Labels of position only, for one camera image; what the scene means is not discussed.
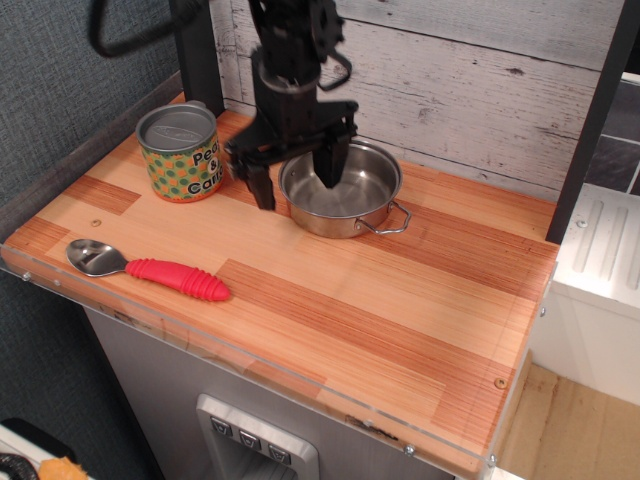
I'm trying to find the clear acrylic table edge guard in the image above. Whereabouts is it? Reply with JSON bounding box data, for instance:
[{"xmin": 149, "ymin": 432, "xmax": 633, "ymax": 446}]
[{"xmin": 5, "ymin": 236, "xmax": 557, "ymax": 479}]

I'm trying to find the dark grey left post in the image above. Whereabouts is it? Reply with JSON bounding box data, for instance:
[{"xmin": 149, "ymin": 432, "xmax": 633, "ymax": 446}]
[{"xmin": 174, "ymin": 1, "xmax": 225, "ymax": 116}]

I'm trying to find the grey toy fridge cabinet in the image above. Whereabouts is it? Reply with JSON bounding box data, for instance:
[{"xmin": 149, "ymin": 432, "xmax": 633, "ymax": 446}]
[{"xmin": 86, "ymin": 309, "xmax": 451, "ymax": 479}]

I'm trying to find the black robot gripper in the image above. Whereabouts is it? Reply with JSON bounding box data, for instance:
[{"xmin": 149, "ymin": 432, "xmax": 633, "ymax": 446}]
[{"xmin": 225, "ymin": 74, "xmax": 358, "ymax": 211}]

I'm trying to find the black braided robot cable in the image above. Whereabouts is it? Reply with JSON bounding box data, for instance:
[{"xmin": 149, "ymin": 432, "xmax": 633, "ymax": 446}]
[{"xmin": 88, "ymin": 0, "xmax": 206, "ymax": 59}]

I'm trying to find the dark grey post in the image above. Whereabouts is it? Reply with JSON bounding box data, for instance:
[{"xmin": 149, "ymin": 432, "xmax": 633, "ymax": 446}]
[
  {"xmin": 545, "ymin": 0, "xmax": 639, "ymax": 245},
  {"xmin": 174, "ymin": 1, "xmax": 225, "ymax": 116}
]

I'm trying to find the stainless steel pot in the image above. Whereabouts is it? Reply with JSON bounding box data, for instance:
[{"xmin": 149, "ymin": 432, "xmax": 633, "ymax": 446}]
[{"xmin": 278, "ymin": 140, "xmax": 412, "ymax": 239}]

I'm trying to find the silver dispenser button panel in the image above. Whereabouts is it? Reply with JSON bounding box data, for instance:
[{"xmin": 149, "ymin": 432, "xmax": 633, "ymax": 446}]
[{"xmin": 196, "ymin": 394, "xmax": 320, "ymax": 479}]

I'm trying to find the red handled metal spoon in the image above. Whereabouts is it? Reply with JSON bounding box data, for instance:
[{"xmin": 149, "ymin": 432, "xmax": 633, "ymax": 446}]
[{"xmin": 66, "ymin": 239, "xmax": 231, "ymax": 301}]

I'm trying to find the white toy sink counter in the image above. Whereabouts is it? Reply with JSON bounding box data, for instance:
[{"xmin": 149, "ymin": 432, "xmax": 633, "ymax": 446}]
[{"xmin": 527, "ymin": 72, "xmax": 640, "ymax": 407}]

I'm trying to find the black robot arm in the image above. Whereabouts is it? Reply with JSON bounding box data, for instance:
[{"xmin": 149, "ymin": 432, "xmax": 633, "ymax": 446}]
[{"xmin": 225, "ymin": 1, "xmax": 358, "ymax": 210}]

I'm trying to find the peas and carrots toy can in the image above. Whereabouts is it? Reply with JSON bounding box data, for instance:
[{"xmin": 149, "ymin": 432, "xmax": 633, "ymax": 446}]
[{"xmin": 136, "ymin": 101, "xmax": 224, "ymax": 203}]

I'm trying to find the dark grey right post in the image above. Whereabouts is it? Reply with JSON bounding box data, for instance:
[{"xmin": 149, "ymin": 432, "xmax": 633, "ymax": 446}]
[{"xmin": 545, "ymin": 0, "xmax": 639, "ymax": 245}]

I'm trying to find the orange object bottom left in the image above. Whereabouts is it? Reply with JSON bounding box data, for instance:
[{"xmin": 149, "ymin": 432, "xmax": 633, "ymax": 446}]
[{"xmin": 38, "ymin": 457, "xmax": 89, "ymax": 480}]

